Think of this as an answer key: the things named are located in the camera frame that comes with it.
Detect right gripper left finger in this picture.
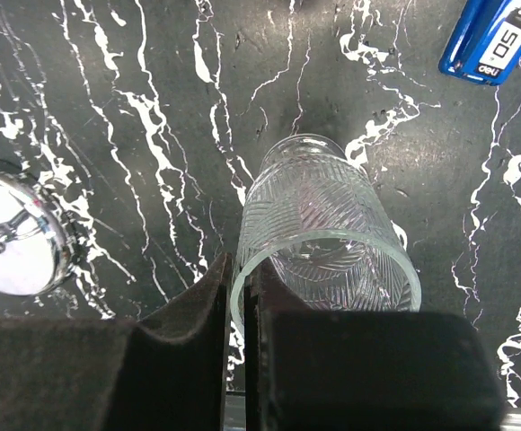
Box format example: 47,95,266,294
0,254,232,430

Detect clear ribbed tumbler glass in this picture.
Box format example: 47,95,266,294
230,134,421,331

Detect chrome wine glass rack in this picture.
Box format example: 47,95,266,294
0,160,81,296

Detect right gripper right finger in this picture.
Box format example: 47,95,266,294
243,262,506,430

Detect small blue object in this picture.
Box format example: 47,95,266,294
438,0,521,86

